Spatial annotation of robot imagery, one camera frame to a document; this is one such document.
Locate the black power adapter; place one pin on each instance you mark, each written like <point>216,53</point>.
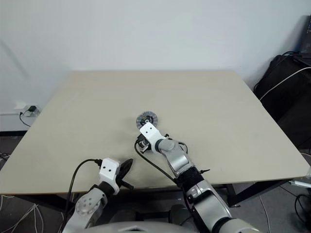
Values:
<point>32,109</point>

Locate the white wall plate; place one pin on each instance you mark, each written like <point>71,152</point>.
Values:
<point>19,106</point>

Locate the dark monitor screen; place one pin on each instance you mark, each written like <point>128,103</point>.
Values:
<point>306,36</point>

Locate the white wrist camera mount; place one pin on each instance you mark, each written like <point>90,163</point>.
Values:
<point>109,168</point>
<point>150,132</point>

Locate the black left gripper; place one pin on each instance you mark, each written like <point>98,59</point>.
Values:
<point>119,173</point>

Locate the silver hinged motor lid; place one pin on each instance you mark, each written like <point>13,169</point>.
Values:
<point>145,116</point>

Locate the white wall power outlet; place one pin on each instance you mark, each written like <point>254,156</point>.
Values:
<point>32,114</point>

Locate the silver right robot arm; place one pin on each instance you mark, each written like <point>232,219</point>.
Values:
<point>178,160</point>

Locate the white metal rail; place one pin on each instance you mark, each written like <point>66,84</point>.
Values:
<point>300,182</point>

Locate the large black bag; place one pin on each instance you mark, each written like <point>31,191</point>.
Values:
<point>286,102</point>

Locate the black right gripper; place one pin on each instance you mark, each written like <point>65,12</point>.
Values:
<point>143,143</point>

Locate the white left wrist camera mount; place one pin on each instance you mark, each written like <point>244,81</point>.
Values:
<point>109,168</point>

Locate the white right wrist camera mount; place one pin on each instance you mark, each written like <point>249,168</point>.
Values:
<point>150,132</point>

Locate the black table frame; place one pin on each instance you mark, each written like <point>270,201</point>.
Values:
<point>233,194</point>

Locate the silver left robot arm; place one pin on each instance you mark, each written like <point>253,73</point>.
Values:
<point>87,206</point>

